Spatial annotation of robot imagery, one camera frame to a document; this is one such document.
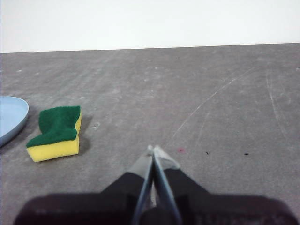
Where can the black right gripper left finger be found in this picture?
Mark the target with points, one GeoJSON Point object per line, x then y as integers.
{"type": "Point", "coordinates": [112, 201]}

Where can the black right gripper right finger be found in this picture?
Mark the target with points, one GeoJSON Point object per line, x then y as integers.
{"type": "Point", "coordinates": [211, 208]}

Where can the blue round plate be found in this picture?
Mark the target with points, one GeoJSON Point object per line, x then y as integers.
{"type": "Point", "coordinates": [11, 117]}

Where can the yellow sponge with green pad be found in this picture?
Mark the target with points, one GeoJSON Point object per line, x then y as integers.
{"type": "Point", "coordinates": [56, 124]}

